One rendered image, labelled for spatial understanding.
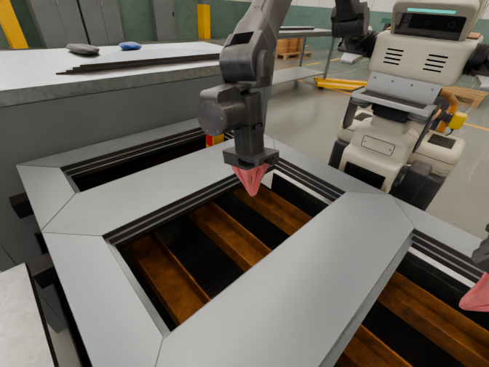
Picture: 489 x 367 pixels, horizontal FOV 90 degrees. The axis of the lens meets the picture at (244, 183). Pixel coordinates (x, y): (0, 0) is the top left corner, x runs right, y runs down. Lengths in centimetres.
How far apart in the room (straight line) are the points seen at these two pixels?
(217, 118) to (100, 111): 65
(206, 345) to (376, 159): 91
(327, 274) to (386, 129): 74
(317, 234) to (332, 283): 12
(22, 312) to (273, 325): 50
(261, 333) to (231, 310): 6
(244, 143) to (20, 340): 55
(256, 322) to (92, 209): 45
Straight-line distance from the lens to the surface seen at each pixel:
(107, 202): 69
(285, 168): 83
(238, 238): 78
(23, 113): 95
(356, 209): 70
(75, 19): 895
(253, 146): 46
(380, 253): 62
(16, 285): 76
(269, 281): 49
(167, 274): 72
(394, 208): 76
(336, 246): 58
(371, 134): 112
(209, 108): 39
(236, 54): 44
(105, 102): 98
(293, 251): 54
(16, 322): 70
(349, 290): 53
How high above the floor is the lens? 127
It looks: 36 degrees down
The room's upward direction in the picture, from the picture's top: 4 degrees clockwise
